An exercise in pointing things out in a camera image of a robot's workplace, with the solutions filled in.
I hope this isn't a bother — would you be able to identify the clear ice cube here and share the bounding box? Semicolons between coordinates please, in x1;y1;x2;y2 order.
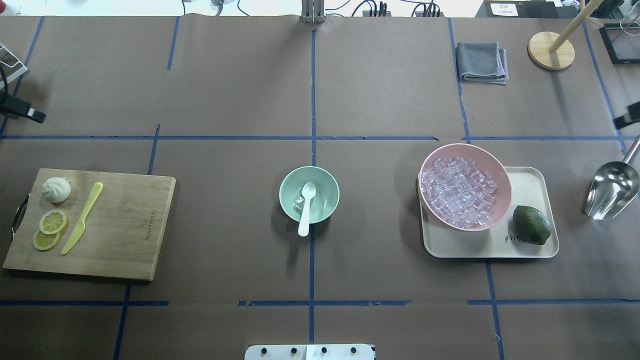
294;195;306;212

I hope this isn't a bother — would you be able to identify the white plastic spoon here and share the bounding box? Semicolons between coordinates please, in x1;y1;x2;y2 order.
297;181;317;237

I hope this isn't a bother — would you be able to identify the metal ice scoop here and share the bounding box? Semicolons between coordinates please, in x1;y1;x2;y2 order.
584;136;640;220

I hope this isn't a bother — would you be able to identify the pink bowl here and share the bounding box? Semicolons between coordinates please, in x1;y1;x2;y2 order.
417;143;512;231

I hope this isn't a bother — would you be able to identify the pile of ice cubes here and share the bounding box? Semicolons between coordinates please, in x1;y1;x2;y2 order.
418;156;498;229

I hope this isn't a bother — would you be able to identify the mint green bowl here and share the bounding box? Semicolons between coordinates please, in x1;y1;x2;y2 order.
278;166;340;224

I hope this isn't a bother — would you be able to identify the metal cup rack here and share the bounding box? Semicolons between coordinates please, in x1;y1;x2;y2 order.
0;43;29;89

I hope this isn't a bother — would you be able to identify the white steamed bun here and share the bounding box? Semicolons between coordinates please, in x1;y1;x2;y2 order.
40;177;72;204

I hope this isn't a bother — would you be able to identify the wooden paper towel stand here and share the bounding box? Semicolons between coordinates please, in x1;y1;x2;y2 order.
526;0;603;71

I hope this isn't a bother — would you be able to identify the beige tray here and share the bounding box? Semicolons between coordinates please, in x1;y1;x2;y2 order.
420;166;560;259

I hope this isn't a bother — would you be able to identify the lemon slice near bun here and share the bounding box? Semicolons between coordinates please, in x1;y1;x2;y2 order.
38;209;68;235

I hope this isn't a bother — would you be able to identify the lemon slice far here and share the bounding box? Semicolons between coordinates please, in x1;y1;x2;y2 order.
32;230;62;251

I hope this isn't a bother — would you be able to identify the yellow plastic knife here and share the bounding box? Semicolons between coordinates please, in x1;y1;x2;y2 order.
61;182;105;256

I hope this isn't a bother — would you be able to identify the green lime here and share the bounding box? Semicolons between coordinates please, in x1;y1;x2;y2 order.
512;205;552;246

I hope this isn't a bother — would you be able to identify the wooden cutting board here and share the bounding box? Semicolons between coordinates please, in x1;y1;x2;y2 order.
3;168;177;281

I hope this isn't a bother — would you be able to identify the grey folded cloth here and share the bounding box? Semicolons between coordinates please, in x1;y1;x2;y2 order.
455;42;509;85

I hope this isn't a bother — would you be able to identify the aluminium frame post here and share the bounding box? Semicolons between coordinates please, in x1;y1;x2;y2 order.
300;0;326;24

